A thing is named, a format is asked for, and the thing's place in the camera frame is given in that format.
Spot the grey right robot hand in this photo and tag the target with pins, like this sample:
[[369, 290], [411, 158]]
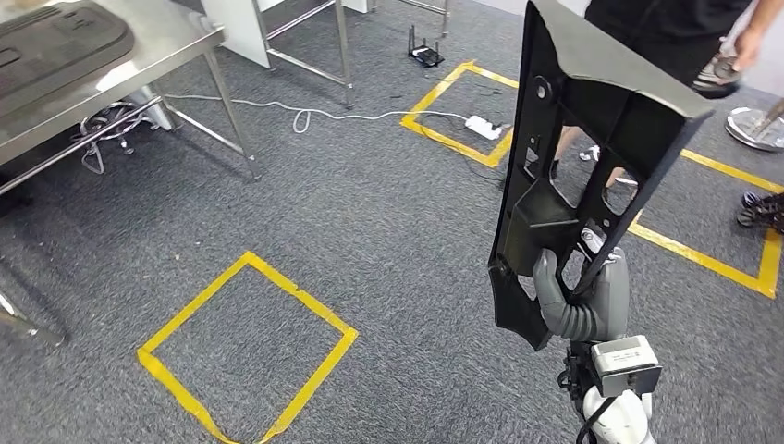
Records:
[[600, 312]]

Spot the black plastic frame part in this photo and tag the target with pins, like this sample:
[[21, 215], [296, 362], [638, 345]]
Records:
[[600, 92]]

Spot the steel workbench table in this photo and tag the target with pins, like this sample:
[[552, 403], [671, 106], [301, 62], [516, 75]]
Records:
[[153, 55]]

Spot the yellow floor tape square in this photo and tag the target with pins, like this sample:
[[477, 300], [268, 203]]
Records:
[[704, 260], [453, 144], [184, 380]]

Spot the white power strip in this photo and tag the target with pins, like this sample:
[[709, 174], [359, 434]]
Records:
[[484, 127]]

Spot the silver round stanchion base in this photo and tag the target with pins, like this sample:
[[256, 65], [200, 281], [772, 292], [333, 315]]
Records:
[[753, 129]]

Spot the black wifi router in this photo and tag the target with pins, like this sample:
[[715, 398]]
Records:
[[426, 55]]

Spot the black foam engine cover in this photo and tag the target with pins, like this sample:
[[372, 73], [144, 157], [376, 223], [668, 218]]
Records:
[[55, 49]]

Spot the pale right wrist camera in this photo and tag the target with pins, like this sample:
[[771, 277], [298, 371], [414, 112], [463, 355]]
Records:
[[625, 364]]

